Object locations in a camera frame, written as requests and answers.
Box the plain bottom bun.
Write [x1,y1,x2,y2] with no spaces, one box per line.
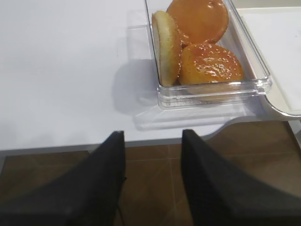
[166,0,229,46]

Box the sesame bun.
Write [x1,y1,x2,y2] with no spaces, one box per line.
[151,11,182,87]
[179,43,244,85]

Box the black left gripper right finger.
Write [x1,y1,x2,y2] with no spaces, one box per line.
[181,129,301,226]

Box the clear plastic bun container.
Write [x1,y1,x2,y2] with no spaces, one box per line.
[157,0,272,108]

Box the white metal tray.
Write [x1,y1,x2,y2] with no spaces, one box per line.
[237,5,301,121]

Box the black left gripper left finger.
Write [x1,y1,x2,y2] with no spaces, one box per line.
[0,131,125,226]

